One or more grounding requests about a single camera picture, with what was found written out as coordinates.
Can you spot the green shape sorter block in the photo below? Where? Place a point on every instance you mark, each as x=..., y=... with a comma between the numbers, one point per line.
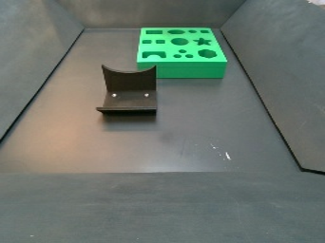
x=182, y=52

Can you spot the black curved holder bracket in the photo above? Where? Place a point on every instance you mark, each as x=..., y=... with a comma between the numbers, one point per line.
x=131, y=91

